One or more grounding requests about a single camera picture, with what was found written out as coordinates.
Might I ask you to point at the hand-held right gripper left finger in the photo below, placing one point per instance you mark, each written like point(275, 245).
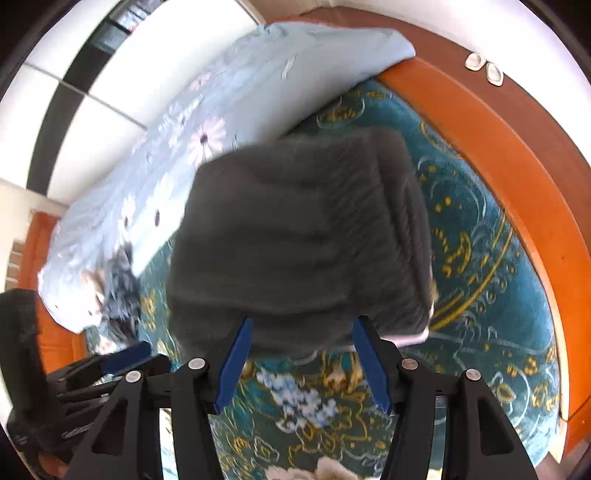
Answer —
point(233, 364)

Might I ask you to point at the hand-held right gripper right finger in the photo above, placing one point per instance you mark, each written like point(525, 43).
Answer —
point(374, 364)

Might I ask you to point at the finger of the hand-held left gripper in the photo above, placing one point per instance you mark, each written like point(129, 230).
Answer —
point(124, 356)
point(87, 391)

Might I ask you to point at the grey pants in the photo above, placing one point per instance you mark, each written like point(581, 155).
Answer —
point(295, 240)

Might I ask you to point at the pile of grey-blue clothes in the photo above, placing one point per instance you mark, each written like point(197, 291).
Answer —
point(122, 295)

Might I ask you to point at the beige garment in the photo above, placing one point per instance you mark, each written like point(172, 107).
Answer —
point(90, 278)

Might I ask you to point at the teal floral blanket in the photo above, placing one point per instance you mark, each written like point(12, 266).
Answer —
point(471, 277)

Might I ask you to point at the white wardrobe with black strip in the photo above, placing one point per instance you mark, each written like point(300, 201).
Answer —
point(124, 92)

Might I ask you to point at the light blue floral duvet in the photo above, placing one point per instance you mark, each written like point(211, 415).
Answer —
point(258, 78)

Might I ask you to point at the orange wooden bed frame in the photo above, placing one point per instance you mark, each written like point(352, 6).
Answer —
point(521, 161)

